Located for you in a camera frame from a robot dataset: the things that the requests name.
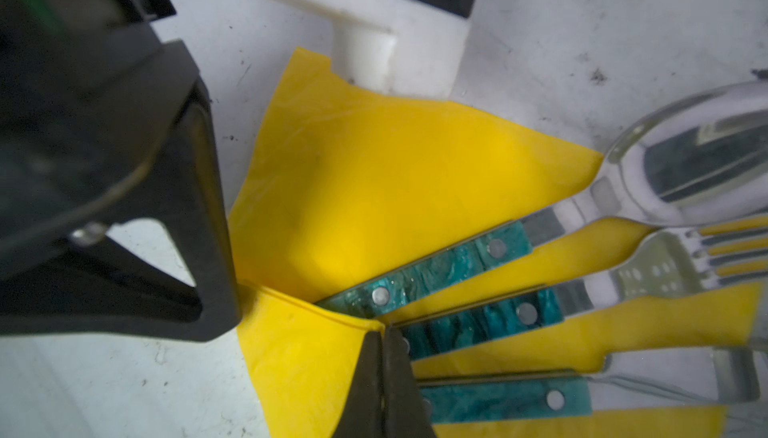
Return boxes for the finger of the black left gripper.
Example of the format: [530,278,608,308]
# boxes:
[1,82,242,342]

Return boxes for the knife with green handle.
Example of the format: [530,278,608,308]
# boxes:
[416,293,768,426]

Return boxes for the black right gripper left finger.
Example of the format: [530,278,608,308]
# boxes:
[332,332,383,438]

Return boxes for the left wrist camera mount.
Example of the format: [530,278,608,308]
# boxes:
[277,0,471,100]

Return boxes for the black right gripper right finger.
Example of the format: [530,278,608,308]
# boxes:
[382,327,435,438]

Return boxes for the fork with green handle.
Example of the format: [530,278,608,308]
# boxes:
[395,213,767,361]

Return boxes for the yellow paper napkin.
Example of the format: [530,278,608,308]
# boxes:
[229,50,762,437]

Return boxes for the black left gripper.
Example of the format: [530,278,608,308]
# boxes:
[1,0,201,282]

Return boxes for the spoon with green handle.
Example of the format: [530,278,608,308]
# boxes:
[317,80,767,319]

